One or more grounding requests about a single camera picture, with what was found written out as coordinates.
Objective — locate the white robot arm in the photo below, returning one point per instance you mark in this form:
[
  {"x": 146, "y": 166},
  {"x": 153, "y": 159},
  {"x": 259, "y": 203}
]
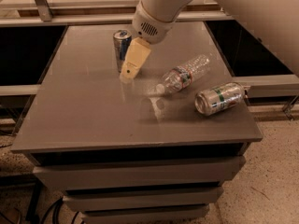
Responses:
[{"x": 274, "y": 22}]

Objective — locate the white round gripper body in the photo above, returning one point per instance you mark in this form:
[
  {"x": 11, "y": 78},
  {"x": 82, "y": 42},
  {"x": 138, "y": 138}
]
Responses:
[{"x": 149, "y": 26}]

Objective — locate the metal window frame rail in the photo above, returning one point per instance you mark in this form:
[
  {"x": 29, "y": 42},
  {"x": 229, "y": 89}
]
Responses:
[{"x": 29, "y": 13}]

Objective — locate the grey drawer cabinet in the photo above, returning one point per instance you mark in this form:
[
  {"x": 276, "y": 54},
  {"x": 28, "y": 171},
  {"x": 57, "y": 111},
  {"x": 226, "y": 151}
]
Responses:
[{"x": 119, "y": 153}]

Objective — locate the clear plastic water bottle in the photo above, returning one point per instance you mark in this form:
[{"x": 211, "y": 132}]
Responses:
[{"x": 184, "y": 75}]

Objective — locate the silver green soda can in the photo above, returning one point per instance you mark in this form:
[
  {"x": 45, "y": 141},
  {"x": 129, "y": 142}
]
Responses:
[{"x": 217, "y": 99}]

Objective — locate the blue silver Red Bull can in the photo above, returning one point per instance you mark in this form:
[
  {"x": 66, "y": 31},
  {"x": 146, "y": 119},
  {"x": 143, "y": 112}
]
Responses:
[{"x": 122, "y": 40}]

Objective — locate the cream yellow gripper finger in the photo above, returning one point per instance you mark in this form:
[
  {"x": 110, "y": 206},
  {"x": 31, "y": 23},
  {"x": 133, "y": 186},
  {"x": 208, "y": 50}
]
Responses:
[{"x": 136, "y": 55}]

